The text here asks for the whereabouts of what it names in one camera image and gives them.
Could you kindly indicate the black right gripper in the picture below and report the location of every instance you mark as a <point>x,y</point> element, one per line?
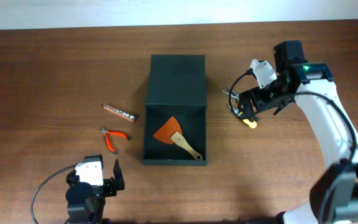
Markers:
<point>260,104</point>

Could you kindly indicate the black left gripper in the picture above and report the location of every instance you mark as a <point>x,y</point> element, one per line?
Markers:
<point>110,186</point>

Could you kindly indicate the small red cutting pliers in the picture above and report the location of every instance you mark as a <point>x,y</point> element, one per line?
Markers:
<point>108,135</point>

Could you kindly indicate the orange black needle-nose pliers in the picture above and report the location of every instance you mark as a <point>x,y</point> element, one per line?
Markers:
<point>235,96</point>

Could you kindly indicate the orange scraper with tan handle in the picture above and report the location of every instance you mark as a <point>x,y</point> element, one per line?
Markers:
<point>171,133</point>

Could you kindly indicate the yellow black ratchet screwdriver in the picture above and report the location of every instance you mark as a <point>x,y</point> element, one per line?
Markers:
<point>250,122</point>

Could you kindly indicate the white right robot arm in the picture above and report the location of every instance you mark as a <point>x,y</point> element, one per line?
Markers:
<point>311,86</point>

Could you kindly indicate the black open box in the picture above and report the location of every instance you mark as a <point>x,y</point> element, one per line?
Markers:
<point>177,88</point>

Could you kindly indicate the orange socket bit rail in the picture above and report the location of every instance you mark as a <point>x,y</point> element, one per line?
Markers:
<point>120,113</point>

